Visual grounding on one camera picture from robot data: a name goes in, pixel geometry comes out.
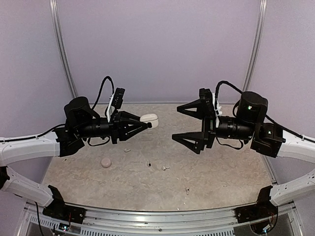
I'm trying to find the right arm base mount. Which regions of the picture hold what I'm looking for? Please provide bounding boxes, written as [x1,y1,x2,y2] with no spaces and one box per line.
[234,185,278,223]

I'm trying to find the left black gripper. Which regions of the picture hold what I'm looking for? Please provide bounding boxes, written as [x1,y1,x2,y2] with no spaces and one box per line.
[77,111,148,144]

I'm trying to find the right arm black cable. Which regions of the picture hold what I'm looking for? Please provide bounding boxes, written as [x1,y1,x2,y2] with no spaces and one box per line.
[214,80,315,150]

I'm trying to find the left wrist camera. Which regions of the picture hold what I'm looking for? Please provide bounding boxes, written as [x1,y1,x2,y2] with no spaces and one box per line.
[105,88,125,121]

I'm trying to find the pink round case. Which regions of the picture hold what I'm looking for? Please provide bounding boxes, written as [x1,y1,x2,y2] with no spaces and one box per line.
[101,158,112,168]

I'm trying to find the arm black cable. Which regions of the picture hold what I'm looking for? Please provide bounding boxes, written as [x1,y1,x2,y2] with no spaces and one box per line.
[36,76,116,148]
[214,80,315,150]

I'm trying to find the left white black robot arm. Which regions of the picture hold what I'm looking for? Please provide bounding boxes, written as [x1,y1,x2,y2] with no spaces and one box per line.
[0,96,158,219]

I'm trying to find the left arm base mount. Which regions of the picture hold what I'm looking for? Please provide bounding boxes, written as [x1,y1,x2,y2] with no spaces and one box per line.
[43,185,86,224]

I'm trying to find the front aluminium rail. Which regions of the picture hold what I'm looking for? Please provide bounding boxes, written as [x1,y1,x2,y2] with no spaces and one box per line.
[16,203,303,236]

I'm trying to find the left aluminium post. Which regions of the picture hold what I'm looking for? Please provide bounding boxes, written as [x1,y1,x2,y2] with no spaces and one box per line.
[49,0,78,98]

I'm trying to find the white earbud charging case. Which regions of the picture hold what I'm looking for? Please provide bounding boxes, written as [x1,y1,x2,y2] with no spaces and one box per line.
[140,114,159,129]

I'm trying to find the aluminium post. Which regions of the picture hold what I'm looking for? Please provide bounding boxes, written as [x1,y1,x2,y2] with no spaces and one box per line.
[49,0,78,98]
[242,0,268,91]

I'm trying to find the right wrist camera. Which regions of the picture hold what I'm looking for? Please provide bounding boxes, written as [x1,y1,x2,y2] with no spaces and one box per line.
[199,88,222,117]

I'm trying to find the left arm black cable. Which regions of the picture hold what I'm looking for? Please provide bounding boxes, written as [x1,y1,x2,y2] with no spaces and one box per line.
[36,76,116,148]

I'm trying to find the right aluminium post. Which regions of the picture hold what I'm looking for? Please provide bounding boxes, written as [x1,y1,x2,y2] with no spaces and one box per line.
[242,0,268,91]

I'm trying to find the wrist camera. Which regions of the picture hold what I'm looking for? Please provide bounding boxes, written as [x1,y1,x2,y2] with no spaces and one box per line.
[199,88,222,117]
[105,88,125,121]

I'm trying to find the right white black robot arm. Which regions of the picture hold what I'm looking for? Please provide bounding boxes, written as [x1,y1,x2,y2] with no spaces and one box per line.
[172,88,315,163]

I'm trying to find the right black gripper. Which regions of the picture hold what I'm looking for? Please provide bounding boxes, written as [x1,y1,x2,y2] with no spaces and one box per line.
[172,98,256,154]

